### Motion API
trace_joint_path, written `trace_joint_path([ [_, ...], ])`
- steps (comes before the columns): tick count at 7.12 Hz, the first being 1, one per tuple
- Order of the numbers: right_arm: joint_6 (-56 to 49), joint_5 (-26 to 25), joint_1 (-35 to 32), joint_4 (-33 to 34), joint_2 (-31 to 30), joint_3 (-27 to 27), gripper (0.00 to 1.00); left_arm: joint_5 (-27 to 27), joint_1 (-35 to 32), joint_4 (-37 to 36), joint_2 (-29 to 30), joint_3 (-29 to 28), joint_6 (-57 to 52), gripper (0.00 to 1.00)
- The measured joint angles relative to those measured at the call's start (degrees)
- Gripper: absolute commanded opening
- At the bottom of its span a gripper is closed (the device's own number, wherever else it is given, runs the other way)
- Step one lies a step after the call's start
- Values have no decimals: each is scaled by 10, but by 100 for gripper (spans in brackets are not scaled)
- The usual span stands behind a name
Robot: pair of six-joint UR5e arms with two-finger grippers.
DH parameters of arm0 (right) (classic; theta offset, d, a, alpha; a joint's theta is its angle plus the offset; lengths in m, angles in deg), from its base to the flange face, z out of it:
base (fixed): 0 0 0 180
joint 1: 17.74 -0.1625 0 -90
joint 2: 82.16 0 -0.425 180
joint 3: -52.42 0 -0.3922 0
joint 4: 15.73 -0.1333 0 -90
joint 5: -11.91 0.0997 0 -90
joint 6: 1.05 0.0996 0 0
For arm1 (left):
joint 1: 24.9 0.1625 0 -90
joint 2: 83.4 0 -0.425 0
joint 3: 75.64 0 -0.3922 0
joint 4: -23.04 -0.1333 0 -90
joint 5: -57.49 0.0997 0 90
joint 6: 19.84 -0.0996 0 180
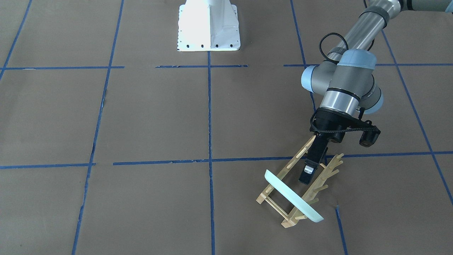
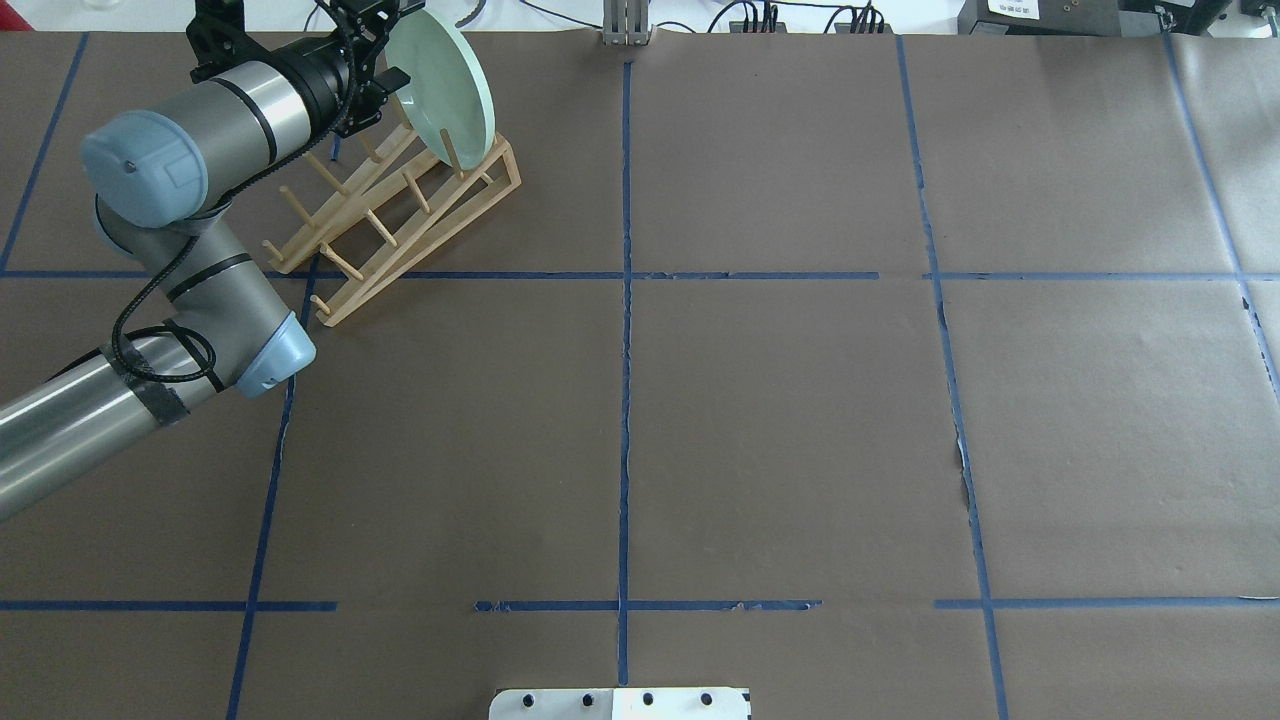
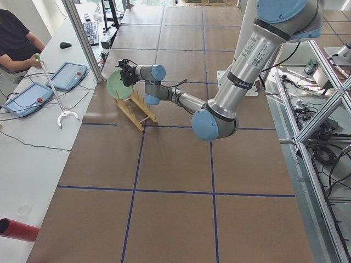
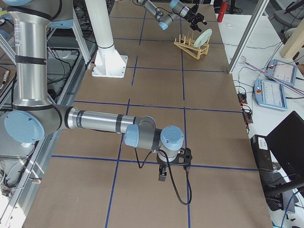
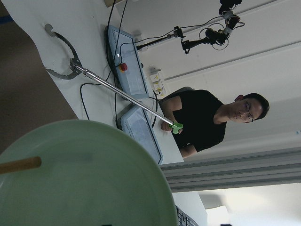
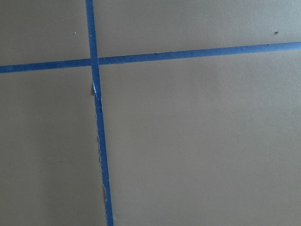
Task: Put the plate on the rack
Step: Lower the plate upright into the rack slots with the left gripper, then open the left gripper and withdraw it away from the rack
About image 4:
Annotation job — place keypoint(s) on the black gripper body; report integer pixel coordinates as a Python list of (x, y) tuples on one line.
[(191, 16), (162, 164)]

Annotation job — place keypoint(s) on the light green round plate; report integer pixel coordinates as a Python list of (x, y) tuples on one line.
[(203, 38)]

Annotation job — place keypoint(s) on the wooden plate rack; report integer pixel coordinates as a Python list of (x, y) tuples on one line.
[(185, 43)]

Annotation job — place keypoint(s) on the red cylinder bottle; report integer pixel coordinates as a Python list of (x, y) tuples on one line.
[(222, 10)]

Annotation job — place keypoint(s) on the near blue teach pendant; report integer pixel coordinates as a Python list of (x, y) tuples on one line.
[(270, 94)]

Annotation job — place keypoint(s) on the blue teach pendant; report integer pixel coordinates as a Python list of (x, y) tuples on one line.
[(270, 94), (282, 71)]

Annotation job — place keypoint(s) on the far blue teach pendant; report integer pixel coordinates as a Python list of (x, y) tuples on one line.
[(282, 71)]

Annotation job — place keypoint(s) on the black laptop computer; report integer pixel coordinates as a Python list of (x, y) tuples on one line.
[(286, 143)]

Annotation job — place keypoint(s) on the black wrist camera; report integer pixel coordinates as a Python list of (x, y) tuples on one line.
[(183, 158)]

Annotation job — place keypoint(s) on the aluminium frame column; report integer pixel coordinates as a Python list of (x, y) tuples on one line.
[(258, 12)]

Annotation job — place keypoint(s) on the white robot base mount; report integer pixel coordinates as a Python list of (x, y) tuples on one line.
[(108, 62)]

